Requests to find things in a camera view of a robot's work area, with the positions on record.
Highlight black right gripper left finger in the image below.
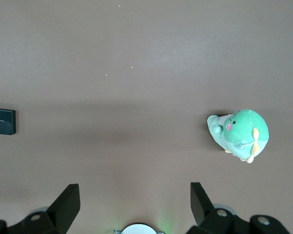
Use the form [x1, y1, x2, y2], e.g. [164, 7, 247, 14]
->
[0, 183, 81, 234]

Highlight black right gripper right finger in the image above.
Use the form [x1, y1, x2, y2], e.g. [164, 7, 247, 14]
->
[187, 182, 290, 234]

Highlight black phone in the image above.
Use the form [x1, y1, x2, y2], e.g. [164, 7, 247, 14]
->
[0, 108, 17, 136]

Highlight green dinosaur plush toy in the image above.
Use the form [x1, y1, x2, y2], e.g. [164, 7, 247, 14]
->
[206, 109, 270, 164]

